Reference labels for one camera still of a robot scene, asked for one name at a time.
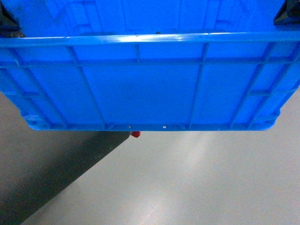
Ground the large blue plastic crate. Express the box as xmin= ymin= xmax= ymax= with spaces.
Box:
xmin=0 ymin=0 xmax=300 ymax=131

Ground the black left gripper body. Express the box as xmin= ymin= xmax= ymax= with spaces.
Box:
xmin=0 ymin=2 xmax=26 ymax=38

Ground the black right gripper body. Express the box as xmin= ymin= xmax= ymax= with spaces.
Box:
xmin=273 ymin=0 xmax=300 ymax=25

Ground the red round knob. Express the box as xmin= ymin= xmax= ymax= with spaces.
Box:
xmin=130 ymin=131 xmax=141 ymax=138

